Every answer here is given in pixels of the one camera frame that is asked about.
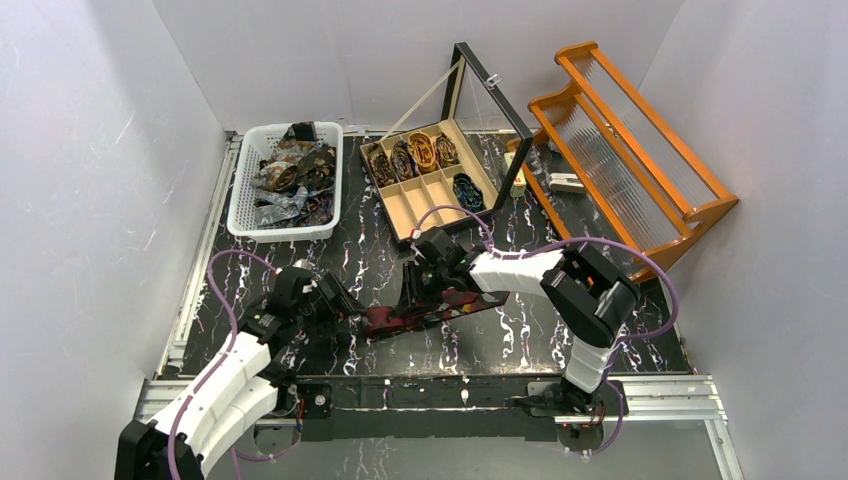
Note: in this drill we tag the rolled purple patterned tie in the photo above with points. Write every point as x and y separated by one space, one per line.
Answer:
402 161

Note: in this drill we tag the rolled orange tie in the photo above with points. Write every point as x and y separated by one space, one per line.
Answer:
423 153

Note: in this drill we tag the wooden tie storage box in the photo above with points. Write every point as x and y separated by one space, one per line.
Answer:
427 199

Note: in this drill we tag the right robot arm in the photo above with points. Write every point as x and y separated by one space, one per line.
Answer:
589 292

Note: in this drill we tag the orange wooden rack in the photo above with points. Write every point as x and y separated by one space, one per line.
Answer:
649 186

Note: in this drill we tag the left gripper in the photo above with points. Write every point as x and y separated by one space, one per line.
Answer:
342 307

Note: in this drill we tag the pile of patterned ties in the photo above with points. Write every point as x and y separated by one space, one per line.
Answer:
295 187

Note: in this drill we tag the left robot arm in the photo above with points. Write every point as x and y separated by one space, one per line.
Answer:
242 383

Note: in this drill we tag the glass box lid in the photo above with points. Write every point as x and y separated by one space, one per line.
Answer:
484 125

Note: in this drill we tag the small cream box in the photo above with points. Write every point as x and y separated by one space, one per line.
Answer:
519 184

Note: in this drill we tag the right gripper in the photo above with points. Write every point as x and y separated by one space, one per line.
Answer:
411 285

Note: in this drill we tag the red patterned tie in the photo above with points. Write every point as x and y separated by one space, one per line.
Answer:
386 321

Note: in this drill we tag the rolled brown patterned tie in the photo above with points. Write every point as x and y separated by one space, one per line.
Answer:
445 151

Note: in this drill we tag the blue green tie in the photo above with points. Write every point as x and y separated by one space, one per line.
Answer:
468 194

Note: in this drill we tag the white stapler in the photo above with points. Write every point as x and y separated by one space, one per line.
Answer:
565 182

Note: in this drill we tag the rolled dark striped tie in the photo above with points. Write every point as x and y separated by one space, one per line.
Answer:
380 166

